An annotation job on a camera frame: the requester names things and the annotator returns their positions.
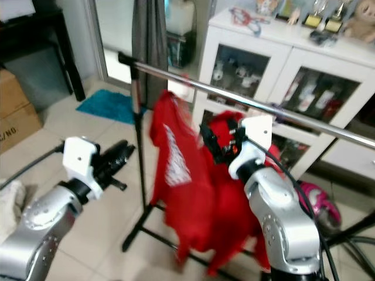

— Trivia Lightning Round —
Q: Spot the beige plush toy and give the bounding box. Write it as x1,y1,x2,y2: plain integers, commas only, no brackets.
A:
344,14,375,45

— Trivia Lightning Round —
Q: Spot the white paper stack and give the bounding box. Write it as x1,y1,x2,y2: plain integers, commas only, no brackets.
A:
0,0,37,22

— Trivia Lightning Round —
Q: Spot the cardboard box printed C/NO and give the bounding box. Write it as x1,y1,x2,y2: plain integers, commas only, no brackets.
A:
0,104,43,155

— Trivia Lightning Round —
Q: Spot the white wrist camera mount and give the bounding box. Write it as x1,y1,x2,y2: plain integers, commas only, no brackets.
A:
63,136,98,201
229,115,275,180

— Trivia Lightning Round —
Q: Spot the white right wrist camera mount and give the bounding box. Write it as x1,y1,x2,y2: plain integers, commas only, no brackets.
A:
229,115,275,180

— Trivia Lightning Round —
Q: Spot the aluminium glass sliding door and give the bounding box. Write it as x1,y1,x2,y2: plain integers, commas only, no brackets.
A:
85,0,217,98

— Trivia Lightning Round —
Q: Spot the red t-shirt white print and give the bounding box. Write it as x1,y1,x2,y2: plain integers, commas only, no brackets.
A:
148,90,283,276

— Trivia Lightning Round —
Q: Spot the white cloth bag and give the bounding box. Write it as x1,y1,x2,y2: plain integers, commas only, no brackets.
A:
0,180,28,244

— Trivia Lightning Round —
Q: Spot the small black gadget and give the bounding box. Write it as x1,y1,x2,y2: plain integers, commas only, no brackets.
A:
309,29,340,48

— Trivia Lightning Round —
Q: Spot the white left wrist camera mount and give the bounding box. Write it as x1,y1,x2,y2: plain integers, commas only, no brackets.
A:
63,136,98,201

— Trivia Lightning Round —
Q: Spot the blue red lanyard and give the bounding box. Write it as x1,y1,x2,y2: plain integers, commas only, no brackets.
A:
229,6,271,37

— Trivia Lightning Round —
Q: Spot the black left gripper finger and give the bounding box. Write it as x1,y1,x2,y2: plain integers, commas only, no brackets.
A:
109,153,133,175
109,139,136,157

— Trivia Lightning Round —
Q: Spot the white plastic canister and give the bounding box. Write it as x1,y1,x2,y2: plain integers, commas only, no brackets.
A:
167,0,196,36

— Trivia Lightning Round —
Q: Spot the black desk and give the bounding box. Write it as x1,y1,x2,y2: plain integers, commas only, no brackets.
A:
0,0,86,102

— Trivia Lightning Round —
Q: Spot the white glass door cabinet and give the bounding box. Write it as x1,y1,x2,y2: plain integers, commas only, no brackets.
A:
190,7,375,182

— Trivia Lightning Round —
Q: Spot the metal clothes rack black stand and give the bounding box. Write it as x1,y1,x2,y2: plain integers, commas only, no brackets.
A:
118,52,375,281

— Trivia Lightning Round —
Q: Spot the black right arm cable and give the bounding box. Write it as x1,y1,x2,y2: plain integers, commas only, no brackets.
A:
245,136,340,281

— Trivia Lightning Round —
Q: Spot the gold trophy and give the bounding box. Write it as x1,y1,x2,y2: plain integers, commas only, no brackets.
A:
305,0,328,30
325,0,347,35

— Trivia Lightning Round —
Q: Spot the plain grey curtain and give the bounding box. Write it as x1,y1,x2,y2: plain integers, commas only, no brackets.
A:
131,0,170,109

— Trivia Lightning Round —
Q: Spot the teal floor mat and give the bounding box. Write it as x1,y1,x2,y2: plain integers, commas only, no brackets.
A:
75,89,147,125

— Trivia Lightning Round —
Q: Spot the plain brown cardboard box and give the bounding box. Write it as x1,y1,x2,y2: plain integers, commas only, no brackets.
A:
0,69,32,121

